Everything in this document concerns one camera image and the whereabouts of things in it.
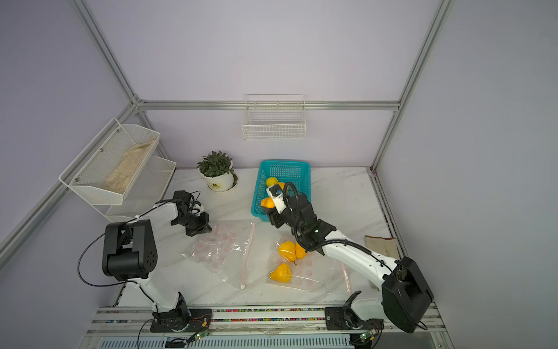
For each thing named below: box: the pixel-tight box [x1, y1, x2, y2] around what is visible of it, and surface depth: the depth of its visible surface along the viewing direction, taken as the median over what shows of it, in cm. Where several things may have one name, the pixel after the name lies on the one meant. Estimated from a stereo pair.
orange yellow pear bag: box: [260, 196, 276, 209], surface depth 75 cm
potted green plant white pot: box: [196, 150, 239, 192], surface depth 100 cm
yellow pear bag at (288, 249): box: [278, 240, 298, 266], surface depth 87 cm
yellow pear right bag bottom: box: [269, 263, 293, 283], surface depth 81 cm
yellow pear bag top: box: [294, 241, 307, 260], surface depth 88 cm
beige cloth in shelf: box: [103, 139, 155, 195], surface depth 81 cm
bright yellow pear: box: [265, 176, 279, 187], surface depth 112 cm
